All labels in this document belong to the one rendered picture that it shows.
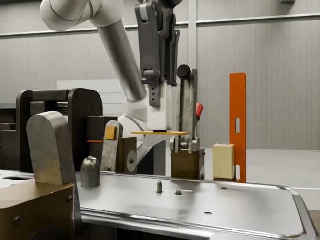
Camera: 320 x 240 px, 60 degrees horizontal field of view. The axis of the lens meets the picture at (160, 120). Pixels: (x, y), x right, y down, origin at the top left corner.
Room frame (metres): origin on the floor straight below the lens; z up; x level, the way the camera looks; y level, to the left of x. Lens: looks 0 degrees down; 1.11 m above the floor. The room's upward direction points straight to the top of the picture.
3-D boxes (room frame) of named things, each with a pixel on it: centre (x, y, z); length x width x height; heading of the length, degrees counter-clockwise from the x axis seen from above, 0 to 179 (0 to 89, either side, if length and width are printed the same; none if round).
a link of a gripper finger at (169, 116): (0.44, 0.00, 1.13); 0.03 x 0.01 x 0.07; 69
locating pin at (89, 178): (0.47, 0.12, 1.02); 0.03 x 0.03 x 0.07
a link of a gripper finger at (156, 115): (0.41, 0.00, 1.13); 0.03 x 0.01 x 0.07; 69
